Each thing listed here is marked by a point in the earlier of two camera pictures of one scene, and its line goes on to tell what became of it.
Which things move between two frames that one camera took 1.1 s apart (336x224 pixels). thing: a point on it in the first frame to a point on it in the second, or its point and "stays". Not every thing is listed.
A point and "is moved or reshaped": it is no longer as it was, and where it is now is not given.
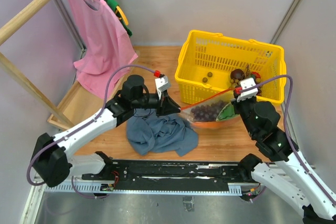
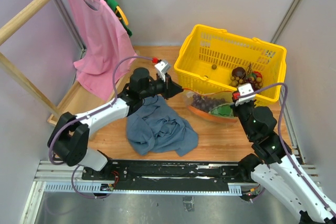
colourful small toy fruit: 256,76 stays
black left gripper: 166,106 to 170,87
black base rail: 152,173 stays
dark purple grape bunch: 207,112 to 205,103
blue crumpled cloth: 149,133 stays
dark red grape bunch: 259,92 to 256,83
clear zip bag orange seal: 214,113 is moved or reshaped
